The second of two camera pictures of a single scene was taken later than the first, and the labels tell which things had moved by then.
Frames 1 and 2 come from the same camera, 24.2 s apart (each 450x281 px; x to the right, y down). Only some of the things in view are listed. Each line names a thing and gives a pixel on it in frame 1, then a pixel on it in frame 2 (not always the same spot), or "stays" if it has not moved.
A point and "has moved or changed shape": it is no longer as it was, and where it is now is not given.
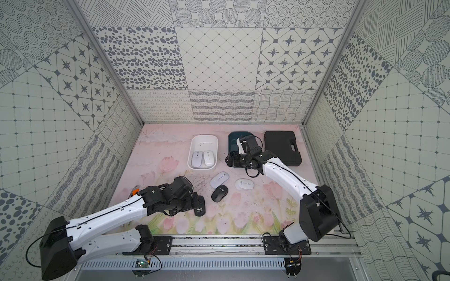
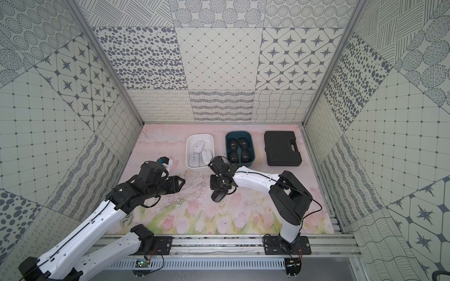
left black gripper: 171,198 → 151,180
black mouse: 200,211 has moved or changed shape
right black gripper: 234,157 → 213,185
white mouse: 209,158 stays
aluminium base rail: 240,247 stays
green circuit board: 141,263 stays
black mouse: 219,193 stays
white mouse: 197,158 has moved or changed shape
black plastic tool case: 283,145 stays
